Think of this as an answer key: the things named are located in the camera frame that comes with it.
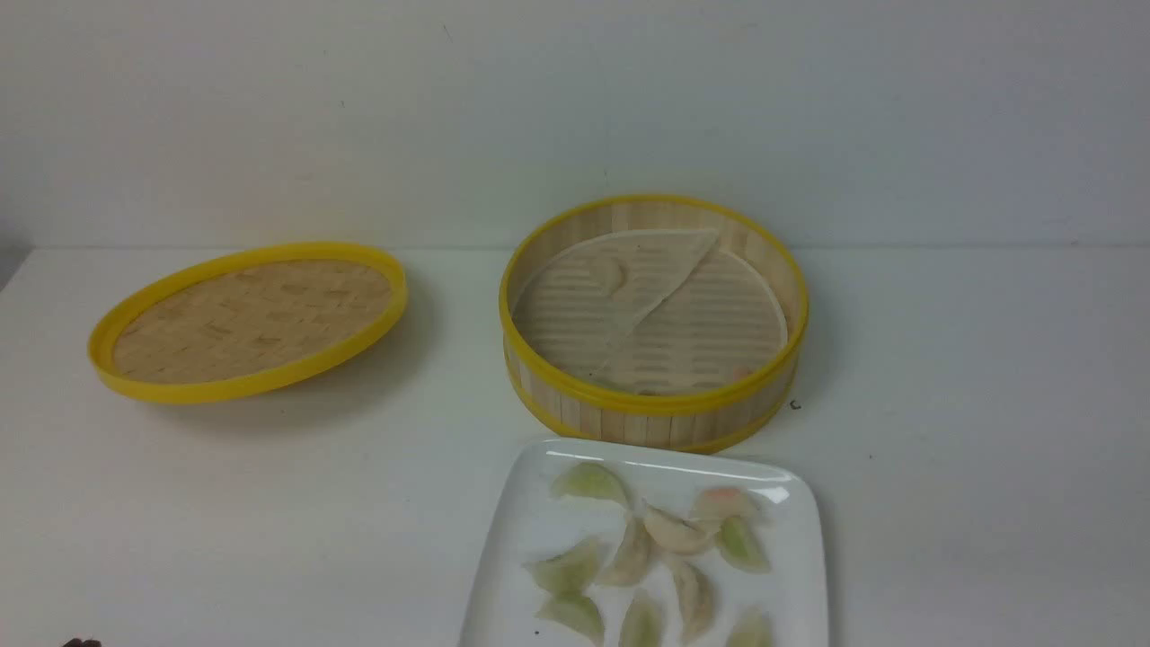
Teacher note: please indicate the white square plate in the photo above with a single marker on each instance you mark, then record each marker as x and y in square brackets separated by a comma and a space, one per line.
[531, 525]

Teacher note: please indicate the pink dumpling on plate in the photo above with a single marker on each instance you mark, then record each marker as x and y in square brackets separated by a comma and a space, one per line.
[719, 503]

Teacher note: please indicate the white dumpling plate middle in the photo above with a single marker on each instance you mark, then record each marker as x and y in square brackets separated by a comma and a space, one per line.
[632, 558]

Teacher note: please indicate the green dumpling plate lower left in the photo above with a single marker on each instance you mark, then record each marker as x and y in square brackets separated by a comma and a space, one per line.
[576, 612]

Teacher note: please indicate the green dumpling plate bottom right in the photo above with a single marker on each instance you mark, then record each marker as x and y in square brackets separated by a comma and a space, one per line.
[752, 629]

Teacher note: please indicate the white steamer liner cloth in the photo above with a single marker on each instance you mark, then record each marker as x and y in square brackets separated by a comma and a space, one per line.
[651, 312]

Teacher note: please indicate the bamboo steamer basket yellow rim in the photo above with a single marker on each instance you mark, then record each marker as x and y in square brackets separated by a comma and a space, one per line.
[701, 422]

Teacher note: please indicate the green dumpling beside pink one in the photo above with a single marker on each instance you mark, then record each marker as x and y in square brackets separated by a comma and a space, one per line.
[739, 546]

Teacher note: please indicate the bamboo steamer lid yellow rim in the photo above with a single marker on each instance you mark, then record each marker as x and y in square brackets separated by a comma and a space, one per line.
[248, 323]

